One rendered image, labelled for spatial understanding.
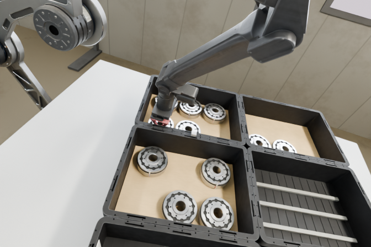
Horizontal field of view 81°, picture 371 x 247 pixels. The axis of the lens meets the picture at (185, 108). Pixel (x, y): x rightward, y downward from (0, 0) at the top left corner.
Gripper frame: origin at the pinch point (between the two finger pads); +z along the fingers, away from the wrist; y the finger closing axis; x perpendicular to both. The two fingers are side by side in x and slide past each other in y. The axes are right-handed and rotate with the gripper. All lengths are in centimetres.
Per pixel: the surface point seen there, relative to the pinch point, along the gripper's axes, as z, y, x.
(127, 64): 89, 151, 74
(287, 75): 43, 151, -97
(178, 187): 3.9, -21.4, -12.7
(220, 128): 3.9, 10.3, -24.1
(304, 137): 4, 20, -64
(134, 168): 4.0, -19.5, 3.0
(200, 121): 4.0, 10.8, -15.3
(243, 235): -6.4, -34.0, -30.7
